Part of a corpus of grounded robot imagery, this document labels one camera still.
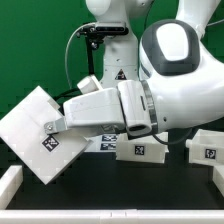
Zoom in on grey camera cable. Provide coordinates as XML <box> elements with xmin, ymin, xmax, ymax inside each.
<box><xmin>64</xmin><ymin>22</ymin><xmax>96</xmax><ymax>91</ymax></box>

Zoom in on black cables at base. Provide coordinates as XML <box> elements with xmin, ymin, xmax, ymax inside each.
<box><xmin>49</xmin><ymin>87</ymin><xmax>83</xmax><ymax>103</ymax></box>

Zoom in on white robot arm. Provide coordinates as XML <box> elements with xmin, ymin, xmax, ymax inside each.
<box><xmin>44</xmin><ymin>0</ymin><xmax>224</xmax><ymax>138</ymax></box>

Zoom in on white drawer box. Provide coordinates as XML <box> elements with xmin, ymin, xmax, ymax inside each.
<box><xmin>185</xmin><ymin>129</ymin><xmax>224</xmax><ymax>166</ymax></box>
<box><xmin>116</xmin><ymin>134</ymin><xmax>169</xmax><ymax>163</ymax></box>

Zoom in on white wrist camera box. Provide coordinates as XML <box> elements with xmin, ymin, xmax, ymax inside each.
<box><xmin>77</xmin><ymin>75</ymin><xmax>103</xmax><ymax>94</ymax></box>

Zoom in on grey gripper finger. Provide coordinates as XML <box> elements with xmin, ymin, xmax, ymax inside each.
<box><xmin>44</xmin><ymin>117</ymin><xmax>68</xmax><ymax>135</ymax></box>

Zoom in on large white drawer housing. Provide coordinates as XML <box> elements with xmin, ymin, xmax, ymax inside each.
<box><xmin>0</xmin><ymin>86</ymin><xmax>90</xmax><ymax>184</ymax></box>

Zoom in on flat white marker plate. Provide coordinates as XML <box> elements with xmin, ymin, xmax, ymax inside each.
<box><xmin>86</xmin><ymin>134</ymin><xmax>118</xmax><ymax>153</ymax></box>

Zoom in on white drawer box right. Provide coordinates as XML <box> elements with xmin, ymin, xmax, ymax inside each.
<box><xmin>185</xmin><ymin>129</ymin><xmax>224</xmax><ymax>166</ymax></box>

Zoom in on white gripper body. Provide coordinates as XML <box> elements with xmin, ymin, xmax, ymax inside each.
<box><xmin>63</xmin><ymin>89</ymin><xmax>125</xmax><ymax>128</ymax></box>

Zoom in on black camera on stand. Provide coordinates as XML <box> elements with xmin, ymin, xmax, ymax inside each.
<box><xmin>76</xmin><ymin>22</ymin><xmax>129</xmax><ymax>75</ymax></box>

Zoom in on white drawer box middle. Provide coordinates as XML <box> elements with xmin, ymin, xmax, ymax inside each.
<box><xmin>116</xmin><ymin>134</ymin><xmax>169</xmax><ymax>163</ymax></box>

